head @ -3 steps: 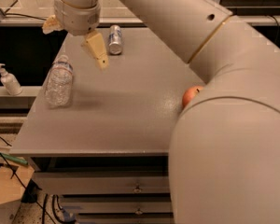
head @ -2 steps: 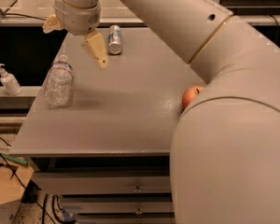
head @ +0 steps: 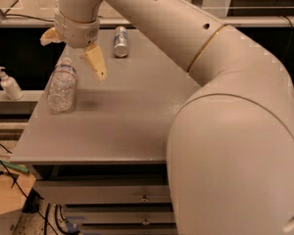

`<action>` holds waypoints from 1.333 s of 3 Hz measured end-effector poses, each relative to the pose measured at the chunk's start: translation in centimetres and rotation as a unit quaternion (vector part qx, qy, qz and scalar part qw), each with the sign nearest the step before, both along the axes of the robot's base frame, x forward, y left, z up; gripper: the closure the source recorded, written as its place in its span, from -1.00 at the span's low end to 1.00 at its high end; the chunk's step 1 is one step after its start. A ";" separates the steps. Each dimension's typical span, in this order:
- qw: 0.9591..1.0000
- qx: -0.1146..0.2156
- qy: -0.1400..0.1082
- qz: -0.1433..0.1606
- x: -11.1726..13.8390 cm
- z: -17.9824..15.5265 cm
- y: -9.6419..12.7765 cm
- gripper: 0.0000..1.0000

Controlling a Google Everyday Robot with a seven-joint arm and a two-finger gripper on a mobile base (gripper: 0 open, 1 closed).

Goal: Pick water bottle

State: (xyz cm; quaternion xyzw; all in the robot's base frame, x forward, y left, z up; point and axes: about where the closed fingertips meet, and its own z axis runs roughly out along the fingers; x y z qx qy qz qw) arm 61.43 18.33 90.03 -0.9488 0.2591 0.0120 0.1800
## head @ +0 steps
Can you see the grey metal shelf rail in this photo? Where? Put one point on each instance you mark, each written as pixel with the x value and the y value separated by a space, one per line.
pixel 275 21

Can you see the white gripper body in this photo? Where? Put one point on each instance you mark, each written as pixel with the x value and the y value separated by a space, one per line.
pixel 77 32

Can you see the clear plastic water bottle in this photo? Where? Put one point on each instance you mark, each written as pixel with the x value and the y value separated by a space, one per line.
pixel 61 89

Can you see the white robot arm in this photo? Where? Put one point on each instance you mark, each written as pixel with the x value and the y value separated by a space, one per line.
pixel 230 152

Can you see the green rod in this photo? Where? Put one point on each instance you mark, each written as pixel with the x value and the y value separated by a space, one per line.
pixel 16 167

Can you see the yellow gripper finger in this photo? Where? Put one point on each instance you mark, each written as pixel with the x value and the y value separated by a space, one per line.
pixel 94 58
pixel 50 36

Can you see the silver soda can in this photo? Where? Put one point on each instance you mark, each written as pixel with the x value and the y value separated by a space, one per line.
pixel 120 42

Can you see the grey drawer cabinet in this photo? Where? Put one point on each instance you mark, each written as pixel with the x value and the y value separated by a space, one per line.
pixel 104 162

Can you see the white pump dispenser bottle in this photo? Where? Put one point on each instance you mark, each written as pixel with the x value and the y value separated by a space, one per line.
pixel 10 86

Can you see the cardboard box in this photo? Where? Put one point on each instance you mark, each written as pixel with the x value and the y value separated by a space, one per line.
pixel 12 200

